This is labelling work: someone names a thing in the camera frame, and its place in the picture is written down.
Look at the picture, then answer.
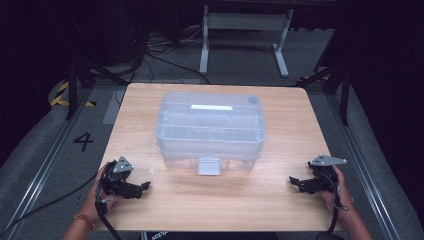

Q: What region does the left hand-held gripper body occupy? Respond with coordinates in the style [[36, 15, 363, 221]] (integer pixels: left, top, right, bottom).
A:
[[99, 155, 142, 201]]

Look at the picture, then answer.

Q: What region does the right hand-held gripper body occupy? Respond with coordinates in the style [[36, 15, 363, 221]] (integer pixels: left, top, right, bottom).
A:
[[307, 153, 348, 195]]

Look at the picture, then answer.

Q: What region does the clear plastic storage box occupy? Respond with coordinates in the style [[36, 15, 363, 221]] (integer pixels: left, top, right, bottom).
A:
[[154, 91, 267, 177]]

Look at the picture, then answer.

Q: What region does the person's right hand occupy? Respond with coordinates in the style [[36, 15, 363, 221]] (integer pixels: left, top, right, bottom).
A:
[[319, 164, 355, 219]]

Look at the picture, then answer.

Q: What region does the person's left hand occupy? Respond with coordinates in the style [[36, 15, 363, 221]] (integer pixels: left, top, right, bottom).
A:
[[80, 163, 118, 225]]

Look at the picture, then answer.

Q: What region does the black tripod stand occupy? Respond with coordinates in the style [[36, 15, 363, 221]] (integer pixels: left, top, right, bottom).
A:
[[64, 55, 130, 121], [295, 59, 352, 127]]

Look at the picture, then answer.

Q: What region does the grey metal stand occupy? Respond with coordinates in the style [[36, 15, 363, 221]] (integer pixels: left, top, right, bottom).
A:
[[198, 4, 295, 79]]

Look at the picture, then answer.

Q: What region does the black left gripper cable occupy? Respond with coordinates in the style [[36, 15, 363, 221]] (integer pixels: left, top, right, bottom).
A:
[[0, 171, 124, 240]]

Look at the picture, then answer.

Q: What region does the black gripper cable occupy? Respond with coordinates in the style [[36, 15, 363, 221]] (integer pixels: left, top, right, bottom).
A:
[[0, 171, 124, 240], [314, 171, 350, 240]]

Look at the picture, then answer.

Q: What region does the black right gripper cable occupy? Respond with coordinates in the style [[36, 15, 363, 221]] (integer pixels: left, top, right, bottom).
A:
[[314, 171, 350, 240]]

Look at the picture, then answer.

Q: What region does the metal floor rail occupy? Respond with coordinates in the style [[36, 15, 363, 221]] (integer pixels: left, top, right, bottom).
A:
[[0, 87, 98, 240], [324, 94, 403, 240]]

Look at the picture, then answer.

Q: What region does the orange bracelet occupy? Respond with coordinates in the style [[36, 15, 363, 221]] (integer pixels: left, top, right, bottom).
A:
[[73, 213, 96, 231]]

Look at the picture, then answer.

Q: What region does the bundle of black floor cables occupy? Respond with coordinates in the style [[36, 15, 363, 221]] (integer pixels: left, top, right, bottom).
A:
[[113, 3, 212, 108]]

